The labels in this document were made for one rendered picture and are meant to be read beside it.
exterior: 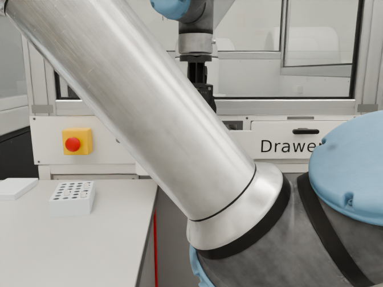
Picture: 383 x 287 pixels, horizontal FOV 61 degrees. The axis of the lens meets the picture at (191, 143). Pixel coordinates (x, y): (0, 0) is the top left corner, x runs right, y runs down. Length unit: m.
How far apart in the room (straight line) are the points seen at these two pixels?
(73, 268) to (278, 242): 0.38
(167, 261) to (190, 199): 0.85
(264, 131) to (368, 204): 0.72
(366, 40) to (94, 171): 0.87
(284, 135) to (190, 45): 0.42
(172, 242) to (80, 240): 0.48
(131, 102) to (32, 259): 0.43
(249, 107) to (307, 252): 0.70
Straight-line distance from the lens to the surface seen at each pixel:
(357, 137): 0.32
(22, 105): 1.77
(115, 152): 0.99
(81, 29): 0.27
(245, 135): 0.80
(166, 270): 1.15
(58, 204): 0.77
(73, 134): 0.96
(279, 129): 0.98
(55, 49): 0.28
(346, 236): 0.30
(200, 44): 0.71
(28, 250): 0.67
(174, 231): 1.08
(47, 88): 1.02
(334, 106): 1.05
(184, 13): 0.63
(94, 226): 0.71
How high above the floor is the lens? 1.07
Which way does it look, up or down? 12 degrees down
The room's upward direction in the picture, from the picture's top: straight up
